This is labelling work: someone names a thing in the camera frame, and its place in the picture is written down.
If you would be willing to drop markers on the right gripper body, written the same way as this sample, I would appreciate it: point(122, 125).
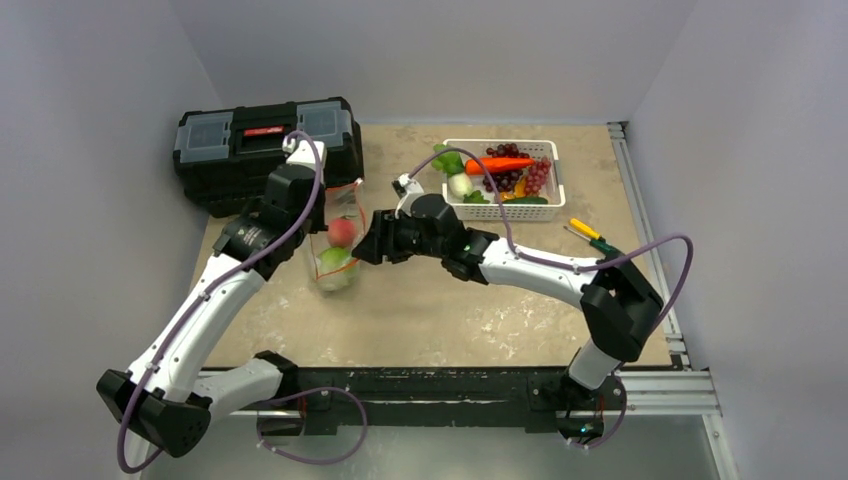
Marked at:
point(382, 237)

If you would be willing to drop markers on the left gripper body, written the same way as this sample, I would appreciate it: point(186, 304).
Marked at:
point(313, 220)

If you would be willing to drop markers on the pink peach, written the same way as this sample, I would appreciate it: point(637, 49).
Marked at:
point(341, 233)

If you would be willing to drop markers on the green cabbage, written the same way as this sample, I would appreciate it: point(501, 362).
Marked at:
point(336, 269)

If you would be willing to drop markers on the clear zip top bag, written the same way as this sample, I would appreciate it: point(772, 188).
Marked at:
point(340, 202)

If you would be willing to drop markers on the orange carrot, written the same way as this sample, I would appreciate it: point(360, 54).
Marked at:
point(496, 165)

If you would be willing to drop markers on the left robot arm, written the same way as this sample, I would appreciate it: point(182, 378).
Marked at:
point(160, 397)

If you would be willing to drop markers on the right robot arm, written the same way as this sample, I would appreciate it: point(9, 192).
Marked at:
point(619, 305)

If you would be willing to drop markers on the black toolbox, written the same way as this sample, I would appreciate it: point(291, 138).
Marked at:
point(223, 157)

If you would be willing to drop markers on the white radish with leaves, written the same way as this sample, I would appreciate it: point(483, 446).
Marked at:
point(453, 167)

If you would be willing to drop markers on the dark red grapes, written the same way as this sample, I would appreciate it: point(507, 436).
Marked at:
point(503, 150)

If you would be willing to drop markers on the green cucumber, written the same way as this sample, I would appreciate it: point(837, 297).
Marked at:
point(528, 200)

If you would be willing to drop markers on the orange pepper piece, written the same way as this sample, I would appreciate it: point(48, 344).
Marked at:
point(507, 195)

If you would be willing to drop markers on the light red grapes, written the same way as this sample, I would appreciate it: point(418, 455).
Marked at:
point(536, 176)

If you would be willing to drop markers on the white plastic basket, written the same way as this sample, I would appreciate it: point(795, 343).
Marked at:
point(485, 207)

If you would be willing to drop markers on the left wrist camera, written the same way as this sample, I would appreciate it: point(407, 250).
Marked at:
point(302, 152)

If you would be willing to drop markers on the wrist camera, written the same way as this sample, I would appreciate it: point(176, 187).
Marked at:
point(408, 190)
point(302, 152)

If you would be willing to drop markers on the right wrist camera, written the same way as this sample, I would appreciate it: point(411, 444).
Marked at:
point(408, 190)

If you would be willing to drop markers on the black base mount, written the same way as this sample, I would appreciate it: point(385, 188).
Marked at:
point(533, 399)

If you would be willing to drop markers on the yellow handled screwdriver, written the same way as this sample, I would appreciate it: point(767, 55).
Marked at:
point(583, 229)

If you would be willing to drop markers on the green handled screwdriver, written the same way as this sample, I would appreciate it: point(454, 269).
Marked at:
point(598, 244)

